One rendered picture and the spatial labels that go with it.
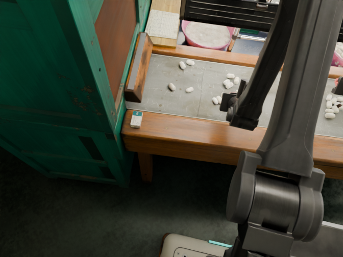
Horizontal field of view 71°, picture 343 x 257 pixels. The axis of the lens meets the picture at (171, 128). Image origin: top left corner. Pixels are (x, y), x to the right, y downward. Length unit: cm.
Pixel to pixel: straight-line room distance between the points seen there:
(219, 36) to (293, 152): 100
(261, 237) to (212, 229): 128
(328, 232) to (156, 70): 82
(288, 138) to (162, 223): 131
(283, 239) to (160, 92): 78
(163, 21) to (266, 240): 106
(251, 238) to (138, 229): 127
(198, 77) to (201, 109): 16
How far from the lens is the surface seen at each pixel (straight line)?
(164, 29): 119
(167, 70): 108
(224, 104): 86
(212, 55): 113
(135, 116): 90
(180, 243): 129
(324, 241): 63
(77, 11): 47
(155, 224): 157
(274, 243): 34
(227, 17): 83
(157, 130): 89
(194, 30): 127
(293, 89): 34
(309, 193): 35
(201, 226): 160
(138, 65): 93
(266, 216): 33
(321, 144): 107
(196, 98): 101
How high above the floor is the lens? 156
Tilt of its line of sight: 63 degrees down
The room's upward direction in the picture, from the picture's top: 9 degrees clockwise
